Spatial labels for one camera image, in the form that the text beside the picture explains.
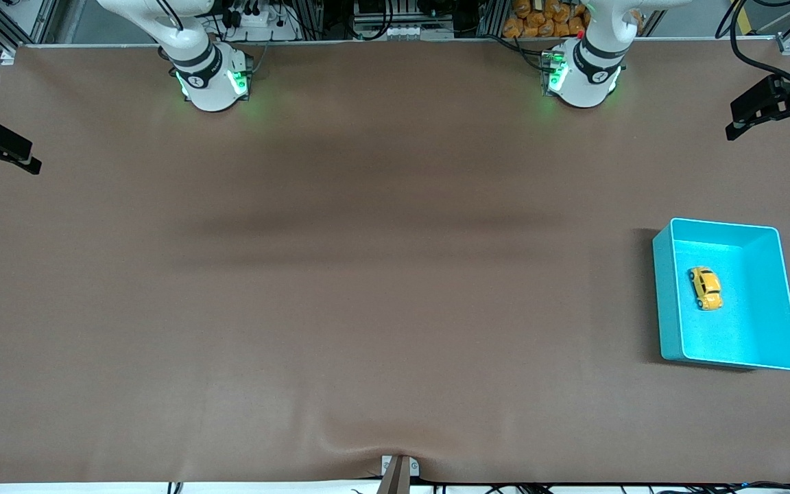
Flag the turquoise plastic bin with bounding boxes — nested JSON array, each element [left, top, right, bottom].
[[652, 217, 790, 372]]

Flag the orange packaged goods bag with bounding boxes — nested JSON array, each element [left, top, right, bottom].
[[503, 0, 591, 39]]

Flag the metal table clamp bracket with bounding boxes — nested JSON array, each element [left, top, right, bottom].
[[376, 455, 421, 494]]

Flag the yellow beetle toy car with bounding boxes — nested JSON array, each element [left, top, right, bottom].
[[687, 266, 723, 311]]

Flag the white power strip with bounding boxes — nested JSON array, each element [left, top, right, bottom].
[[220, 0, 301, 42]]

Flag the white terminal strip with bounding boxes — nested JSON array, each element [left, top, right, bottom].
[[352, 24, 461, 40]]

